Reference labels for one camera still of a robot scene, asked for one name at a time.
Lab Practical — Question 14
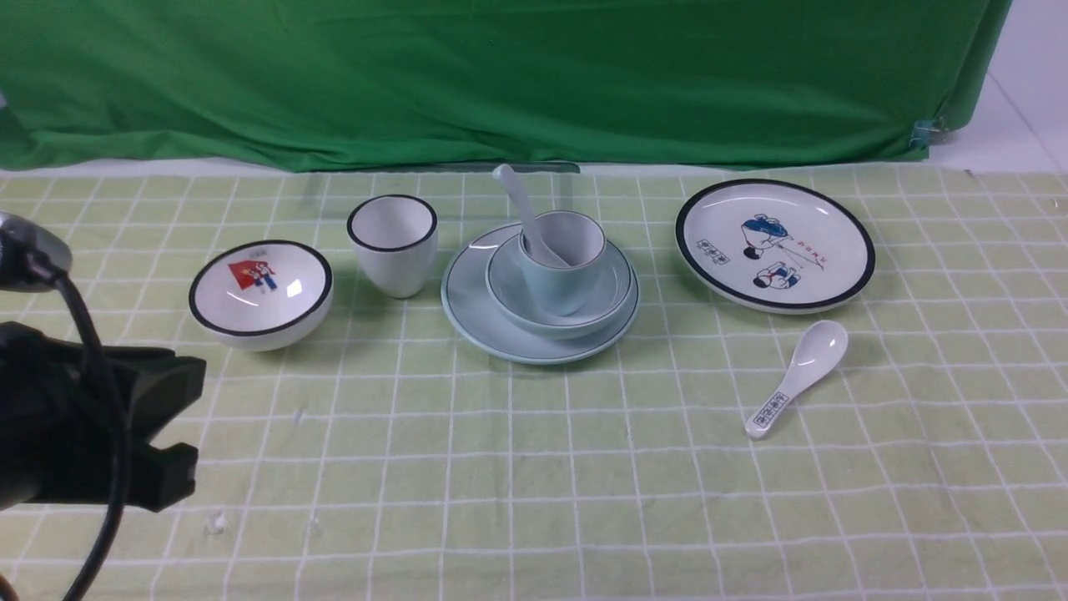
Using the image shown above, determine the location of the light blue plate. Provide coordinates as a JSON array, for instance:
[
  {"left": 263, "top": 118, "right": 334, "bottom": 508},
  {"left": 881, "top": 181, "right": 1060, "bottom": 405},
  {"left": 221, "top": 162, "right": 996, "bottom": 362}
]
[{"left": 440, "top": 222, "right": 642, "bottom": 366}]

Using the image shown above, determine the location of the white spoon with label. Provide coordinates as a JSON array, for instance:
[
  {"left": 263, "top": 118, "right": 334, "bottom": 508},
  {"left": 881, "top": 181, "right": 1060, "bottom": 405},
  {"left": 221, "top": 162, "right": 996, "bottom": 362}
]
[{"left": 744, "top": 320, "right": 849, "bottom": 440}]

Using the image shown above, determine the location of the black-rimmed white cup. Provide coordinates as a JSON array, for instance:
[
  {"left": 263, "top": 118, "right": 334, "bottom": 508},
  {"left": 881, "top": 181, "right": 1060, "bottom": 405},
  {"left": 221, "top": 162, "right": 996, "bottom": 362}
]
[{"left": 346, "top": 194, "right": 439, "bottom": 298}]

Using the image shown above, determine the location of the light blue cup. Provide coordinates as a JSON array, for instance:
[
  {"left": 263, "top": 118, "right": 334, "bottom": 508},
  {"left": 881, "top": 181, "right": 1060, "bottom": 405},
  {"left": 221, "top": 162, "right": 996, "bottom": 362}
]
[{"left": 517, "top": 210, "right": 607, "bottom": 316}]

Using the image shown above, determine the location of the plain white spoon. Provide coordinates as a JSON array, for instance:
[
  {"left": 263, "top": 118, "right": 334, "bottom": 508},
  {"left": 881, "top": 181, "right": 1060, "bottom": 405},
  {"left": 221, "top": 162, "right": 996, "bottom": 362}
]
[{"left": 492, "top": 164, "right": 570, "bottom": 269}]

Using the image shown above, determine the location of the light blue bowl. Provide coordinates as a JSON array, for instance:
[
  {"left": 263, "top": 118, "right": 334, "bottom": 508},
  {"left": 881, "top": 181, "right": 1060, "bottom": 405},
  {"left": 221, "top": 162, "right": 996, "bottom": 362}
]
[{"left": 485, "top": 235, "right": 637, "bottom": 341}]

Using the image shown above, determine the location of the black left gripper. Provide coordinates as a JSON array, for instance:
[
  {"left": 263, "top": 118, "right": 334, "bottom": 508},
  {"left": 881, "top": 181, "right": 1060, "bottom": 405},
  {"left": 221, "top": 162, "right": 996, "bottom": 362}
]
[{"left": 3, "top": 323, "right": 207, "bottom": 511}]

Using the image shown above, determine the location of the blue binder clip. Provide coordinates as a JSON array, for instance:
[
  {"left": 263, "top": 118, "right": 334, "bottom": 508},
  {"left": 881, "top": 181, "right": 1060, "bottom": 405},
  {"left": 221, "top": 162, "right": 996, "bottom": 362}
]
[{"left": 909, "top": 117, "right": 951, "bottom": 149}]

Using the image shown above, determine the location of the black-rimmed cartoon plate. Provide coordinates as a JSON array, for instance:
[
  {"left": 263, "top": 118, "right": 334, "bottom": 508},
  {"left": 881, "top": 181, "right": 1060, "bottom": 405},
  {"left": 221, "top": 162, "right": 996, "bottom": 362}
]
[{"left": 674, "top": 179, "right": 876, "bottom": 315}]

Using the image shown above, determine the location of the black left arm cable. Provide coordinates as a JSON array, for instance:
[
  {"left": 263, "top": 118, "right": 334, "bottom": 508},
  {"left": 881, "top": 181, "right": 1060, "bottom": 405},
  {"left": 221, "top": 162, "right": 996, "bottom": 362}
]
[{"left": 0, "top": 250, "right": 134, "bottom": 601}]

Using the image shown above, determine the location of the green backdrop cloth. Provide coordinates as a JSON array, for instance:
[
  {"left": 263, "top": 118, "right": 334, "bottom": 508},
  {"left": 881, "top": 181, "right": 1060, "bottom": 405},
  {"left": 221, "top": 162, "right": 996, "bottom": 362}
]
[{"left": 1, "top": 1, "right": 1010, "bottom": 172}]

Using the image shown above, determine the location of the green checkered tablecloth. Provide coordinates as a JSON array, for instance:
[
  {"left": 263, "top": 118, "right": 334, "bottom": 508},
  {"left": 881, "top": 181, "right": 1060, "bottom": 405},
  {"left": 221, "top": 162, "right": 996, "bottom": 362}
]
[{"left": 3, "top": 167, "right": 1067, "bottom": 600}]

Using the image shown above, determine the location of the black-rimmed picture bowl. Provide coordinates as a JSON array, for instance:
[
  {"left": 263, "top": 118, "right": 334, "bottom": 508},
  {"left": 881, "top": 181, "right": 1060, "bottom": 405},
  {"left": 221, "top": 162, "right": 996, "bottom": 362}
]
[{"left": 188, "top": 240, "right": 335, "bottom": 351}]

